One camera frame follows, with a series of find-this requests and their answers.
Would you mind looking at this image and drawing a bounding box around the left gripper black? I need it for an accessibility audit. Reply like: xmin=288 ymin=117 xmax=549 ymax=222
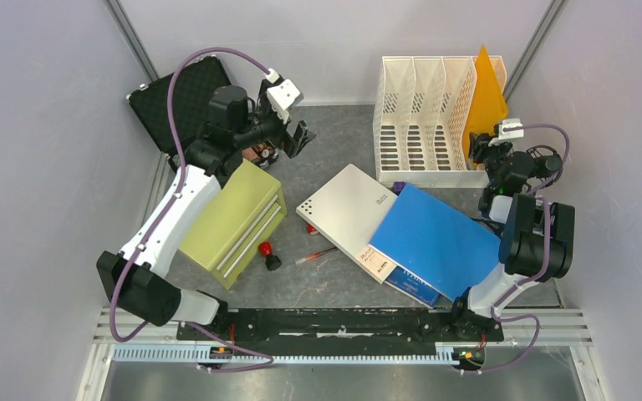
xmin=234 ymin=81 xmax=316 ymax=159

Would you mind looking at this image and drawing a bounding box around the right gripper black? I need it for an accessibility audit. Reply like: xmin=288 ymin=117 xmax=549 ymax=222
xmin=467 ymin=130 xmax=512 ymax=189

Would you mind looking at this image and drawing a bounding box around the orange plastic folder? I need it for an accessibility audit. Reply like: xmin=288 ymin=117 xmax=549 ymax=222
xmin=462 ymin=44 xmax=509 ymax=163

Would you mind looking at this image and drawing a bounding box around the white paper box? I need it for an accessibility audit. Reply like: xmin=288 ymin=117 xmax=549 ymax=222
xmin=296 ymin=164 xmax=397 ymax=283

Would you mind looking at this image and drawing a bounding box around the blue plastic folder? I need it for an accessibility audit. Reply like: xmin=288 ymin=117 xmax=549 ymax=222
xmin=369 ymin=184 xmax=500 ymax=301

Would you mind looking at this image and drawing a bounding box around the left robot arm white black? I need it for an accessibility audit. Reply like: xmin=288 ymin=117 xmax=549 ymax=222
xmin=96 ymin=79 xmax=314 ymax=341

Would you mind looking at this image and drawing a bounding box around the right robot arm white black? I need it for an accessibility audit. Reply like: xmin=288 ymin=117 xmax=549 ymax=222
xmin=449 ymin=133 xmax=575 ymax=341

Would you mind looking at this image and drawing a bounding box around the black microphone on tripod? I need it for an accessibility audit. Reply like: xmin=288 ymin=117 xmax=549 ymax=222
xmin=526 ymin=145 xmax=564 ymax=190

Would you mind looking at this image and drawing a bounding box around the white file organizer rack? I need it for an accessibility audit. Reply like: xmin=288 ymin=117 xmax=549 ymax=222
xmin=373 ymin=56 xmax=488 ymax=189

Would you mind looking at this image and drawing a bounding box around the purple cube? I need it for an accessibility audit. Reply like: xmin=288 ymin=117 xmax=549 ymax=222
xmin=391 ymin=181 xmax=406 ymax=195

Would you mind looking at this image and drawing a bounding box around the black poker chip case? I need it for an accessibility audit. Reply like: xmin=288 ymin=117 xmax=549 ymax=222
xmin=127 ymin=55 xmax=232 ymax=171

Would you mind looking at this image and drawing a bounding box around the red pen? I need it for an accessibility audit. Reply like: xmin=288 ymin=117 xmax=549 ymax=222
xmin=295 ymin=246 xmax=338 ymax=266

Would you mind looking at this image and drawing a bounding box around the green drawer cabinet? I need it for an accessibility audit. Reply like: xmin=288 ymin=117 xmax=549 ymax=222
xmin=179 ymin=160 xmax=288 ymax=290

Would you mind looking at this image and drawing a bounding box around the red black stamp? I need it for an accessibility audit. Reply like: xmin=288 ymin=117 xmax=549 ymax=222
xmin=257 ymin=241 xmax=282 ymax=272

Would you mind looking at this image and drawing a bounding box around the Animal Farm book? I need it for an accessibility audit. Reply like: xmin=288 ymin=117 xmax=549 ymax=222
xmin=385 ymin=266 xmax=441 ymax=308

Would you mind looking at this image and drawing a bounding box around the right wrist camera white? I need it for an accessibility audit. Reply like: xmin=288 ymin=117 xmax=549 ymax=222
xmin=490 ymin=118 xmax=524 ymax=146

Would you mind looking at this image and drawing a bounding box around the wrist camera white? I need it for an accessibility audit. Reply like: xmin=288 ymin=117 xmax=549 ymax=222
xmin=264 ymin=69 xmax=304 ymax=124
xmin=490 ymin=118 xmax=524 ymax=146

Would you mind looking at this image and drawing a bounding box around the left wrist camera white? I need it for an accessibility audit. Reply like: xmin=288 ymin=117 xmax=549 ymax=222
xmin=264 ymin=69 xmax=304 ymax=124

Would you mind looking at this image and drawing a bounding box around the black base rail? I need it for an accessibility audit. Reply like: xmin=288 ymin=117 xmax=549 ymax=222
xmin=207 ymin=307 xmax=504 ymax=357

